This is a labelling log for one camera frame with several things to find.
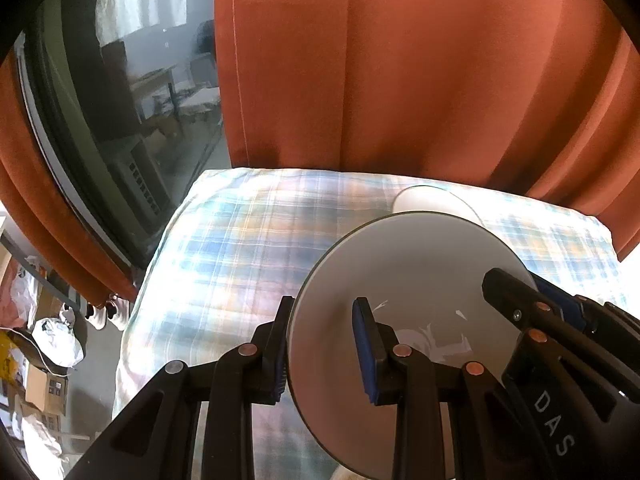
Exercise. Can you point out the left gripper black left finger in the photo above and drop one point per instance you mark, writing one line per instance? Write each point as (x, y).
(154, 435)

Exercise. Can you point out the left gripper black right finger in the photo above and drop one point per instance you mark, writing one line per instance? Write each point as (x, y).
(396, 374)

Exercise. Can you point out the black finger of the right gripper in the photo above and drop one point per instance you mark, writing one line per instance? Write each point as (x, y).
(516, 301)

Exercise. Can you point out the white bowl blue floral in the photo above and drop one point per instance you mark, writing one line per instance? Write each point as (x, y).
(430, 198)
(422, 273)

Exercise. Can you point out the plaid blue tablecloth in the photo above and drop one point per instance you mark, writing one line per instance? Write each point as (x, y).
(245, 238)

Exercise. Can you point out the white plastic bag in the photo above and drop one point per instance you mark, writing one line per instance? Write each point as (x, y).
(57, 341)

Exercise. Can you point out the cardboard boxes clutter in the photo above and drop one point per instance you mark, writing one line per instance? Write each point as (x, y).
(37, 386)

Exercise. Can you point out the orange curtain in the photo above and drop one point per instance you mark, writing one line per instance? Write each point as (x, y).
(532, 97)

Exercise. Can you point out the dark glass window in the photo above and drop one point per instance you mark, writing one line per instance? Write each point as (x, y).
(124, 98)

